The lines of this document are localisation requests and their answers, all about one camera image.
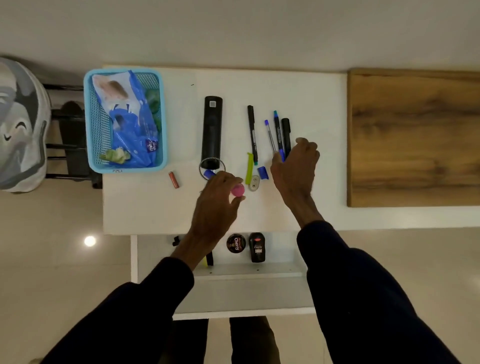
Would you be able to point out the lime green plastic clip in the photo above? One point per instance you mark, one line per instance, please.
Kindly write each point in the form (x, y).
(249, 168)

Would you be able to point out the small blue cap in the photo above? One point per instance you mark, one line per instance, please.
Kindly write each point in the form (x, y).
(209, 174)

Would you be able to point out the person's right forearm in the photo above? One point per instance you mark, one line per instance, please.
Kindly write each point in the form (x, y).
(360, 292)

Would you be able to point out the blue pen with teal cap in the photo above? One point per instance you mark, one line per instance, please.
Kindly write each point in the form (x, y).
(277, 129)

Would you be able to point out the blue plastic bag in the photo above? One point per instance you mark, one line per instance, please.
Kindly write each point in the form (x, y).
(129, 120)

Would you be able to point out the grey oval sharpener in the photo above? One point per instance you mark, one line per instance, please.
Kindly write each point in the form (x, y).
(254, 183)

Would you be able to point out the black marker with green tip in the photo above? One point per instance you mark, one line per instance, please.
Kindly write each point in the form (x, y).
(252, 133)

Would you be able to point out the thick black marker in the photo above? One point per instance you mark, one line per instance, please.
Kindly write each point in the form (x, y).
(286, 135)

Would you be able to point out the person's left thumb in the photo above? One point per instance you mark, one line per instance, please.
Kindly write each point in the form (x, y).
(237, 202)

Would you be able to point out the black chair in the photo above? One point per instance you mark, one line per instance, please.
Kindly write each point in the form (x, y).
(75, 131)

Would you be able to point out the black cylinder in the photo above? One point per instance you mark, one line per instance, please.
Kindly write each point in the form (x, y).
(212, 129)

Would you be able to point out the white open drawer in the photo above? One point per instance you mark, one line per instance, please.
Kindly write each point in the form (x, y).
(255, 292)

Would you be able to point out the round shoe polish tin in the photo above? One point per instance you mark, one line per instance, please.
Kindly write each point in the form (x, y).
(236, 243)

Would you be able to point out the pink ball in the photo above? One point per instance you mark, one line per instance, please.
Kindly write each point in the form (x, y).
(237, 190)

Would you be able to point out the wooden board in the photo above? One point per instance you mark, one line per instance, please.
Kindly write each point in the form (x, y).
(412, 138)

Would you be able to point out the yellow and black tool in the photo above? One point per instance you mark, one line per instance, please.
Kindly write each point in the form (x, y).
(209, 259)

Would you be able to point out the small black item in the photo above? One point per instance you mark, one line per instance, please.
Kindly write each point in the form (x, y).
(176, 240)

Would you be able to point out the light blue plastic basket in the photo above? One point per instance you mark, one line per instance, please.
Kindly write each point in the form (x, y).
(93, 138)

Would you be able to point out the person's left hand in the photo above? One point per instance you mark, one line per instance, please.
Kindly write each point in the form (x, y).
(212, 210)

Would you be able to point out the person's left forearm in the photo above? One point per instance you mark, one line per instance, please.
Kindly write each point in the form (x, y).
(150, 300)

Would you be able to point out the orange battery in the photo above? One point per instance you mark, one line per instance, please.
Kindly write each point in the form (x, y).
(173, 180)

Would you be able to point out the person's right thumb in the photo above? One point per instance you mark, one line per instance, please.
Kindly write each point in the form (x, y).
(276, 165)

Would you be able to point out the person's legs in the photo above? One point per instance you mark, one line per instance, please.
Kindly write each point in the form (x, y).
(251, 341)

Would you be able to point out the pale green leafy item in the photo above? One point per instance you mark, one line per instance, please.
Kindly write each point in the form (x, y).
(115, 155)

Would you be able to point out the clear pen with blue cap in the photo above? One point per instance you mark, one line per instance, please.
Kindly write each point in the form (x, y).
(270, 137)

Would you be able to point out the person's right hand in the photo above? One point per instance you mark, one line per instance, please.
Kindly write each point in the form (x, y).
(298, 176)

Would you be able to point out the black shoe polish bottle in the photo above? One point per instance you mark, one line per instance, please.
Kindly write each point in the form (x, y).
(257, 247)

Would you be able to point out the dark green item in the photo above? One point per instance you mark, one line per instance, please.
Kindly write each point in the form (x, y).
(153, 105)

